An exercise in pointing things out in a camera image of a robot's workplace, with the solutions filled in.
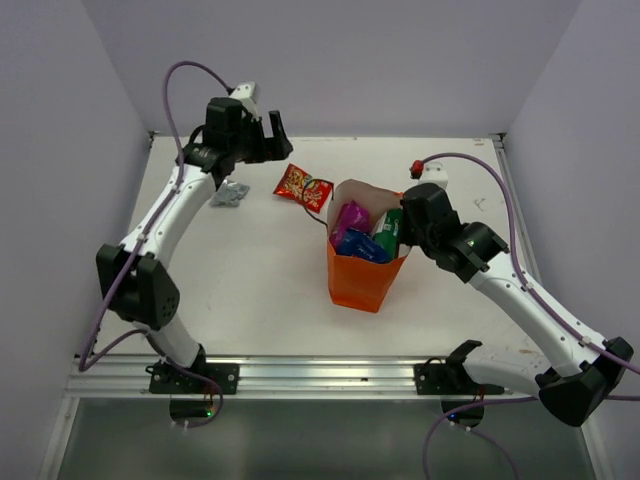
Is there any green snack bag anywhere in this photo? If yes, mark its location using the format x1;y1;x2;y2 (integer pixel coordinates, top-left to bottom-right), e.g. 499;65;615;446
372;209;403;259

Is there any silver grey snack packet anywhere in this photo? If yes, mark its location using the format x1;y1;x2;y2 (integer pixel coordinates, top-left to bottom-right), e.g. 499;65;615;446
209;180;250;207

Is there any red snack packet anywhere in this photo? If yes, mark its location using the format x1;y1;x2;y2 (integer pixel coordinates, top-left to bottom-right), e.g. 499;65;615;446
273;164;333;213

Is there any purple snack bag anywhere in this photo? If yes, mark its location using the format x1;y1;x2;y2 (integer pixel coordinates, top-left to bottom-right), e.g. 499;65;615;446
329;201;369;249

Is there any blue Burts crisps bag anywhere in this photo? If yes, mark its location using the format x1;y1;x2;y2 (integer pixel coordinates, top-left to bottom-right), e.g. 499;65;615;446
334;229;392;264

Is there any orange paper bag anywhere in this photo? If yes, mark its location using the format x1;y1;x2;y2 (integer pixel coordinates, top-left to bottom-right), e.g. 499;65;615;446
315;179;411;313

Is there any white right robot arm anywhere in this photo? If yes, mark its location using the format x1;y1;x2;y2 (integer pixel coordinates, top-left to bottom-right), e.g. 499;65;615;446
400;183;634;427

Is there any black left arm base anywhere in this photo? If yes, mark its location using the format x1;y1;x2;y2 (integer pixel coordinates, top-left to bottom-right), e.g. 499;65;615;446
145;352;240;395

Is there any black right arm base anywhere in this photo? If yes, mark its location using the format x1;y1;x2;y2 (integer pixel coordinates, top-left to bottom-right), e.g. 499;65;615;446
413;340;505;396

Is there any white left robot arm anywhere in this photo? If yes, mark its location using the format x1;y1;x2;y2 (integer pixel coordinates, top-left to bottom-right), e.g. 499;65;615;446
96;96;293;393

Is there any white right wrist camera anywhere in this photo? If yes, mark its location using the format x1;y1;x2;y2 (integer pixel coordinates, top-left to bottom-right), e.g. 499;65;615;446
409;160;449;189

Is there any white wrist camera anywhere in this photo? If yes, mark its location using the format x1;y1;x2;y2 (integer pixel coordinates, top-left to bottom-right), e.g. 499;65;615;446
409;160;449;189
229;81;260;119

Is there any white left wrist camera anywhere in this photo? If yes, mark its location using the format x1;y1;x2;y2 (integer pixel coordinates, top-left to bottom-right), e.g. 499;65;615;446
229;81;260;119

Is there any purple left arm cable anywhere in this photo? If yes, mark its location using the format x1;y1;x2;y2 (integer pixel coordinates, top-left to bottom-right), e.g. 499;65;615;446
77;60;236;373

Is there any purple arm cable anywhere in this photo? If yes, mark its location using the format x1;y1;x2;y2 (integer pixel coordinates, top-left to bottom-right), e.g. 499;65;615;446
77;60;236;373
422;152;640;403

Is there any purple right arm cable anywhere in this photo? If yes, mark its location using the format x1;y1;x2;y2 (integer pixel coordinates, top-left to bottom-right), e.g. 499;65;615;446
422;152;640;403

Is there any aluminium table edge rail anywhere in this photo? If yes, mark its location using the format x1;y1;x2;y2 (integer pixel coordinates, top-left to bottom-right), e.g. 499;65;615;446
489;134;541;282

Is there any aluminium front mounting rail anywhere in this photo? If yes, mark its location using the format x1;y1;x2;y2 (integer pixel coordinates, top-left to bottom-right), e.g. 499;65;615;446
64;355;425;400

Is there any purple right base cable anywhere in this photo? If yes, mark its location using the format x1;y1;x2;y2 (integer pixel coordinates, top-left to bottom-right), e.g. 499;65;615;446
421;394;541;480

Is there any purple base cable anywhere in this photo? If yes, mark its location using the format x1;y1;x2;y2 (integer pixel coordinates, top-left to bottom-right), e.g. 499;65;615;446
421;394;541;480
168;374;224;430

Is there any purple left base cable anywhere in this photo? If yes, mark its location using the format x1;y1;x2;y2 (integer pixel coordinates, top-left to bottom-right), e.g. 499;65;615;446
168;374;224;430

